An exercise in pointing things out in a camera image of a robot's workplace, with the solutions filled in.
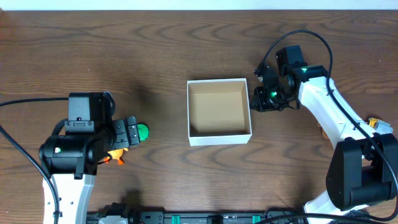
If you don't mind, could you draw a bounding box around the green round disc toy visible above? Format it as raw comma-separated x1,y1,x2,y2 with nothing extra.
137,124,149,141

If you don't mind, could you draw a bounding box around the orange duck toy blue hat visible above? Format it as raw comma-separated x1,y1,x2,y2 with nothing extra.
103,148,129,166

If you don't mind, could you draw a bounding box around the yellow grey toy truck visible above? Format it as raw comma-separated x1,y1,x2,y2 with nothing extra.
368,118,393,134

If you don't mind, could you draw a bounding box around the brown plush bear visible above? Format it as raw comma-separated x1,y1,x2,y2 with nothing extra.
317,122,329,139

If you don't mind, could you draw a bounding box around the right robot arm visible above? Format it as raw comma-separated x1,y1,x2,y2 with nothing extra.
250,62,397,223

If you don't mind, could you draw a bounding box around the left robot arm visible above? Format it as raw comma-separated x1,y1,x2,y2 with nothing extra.
39,116,140,223

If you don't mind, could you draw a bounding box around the white cardboard box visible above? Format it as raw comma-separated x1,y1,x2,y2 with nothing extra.
187,78,252,146

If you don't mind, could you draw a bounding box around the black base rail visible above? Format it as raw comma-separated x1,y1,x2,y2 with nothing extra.
86,203,298,224

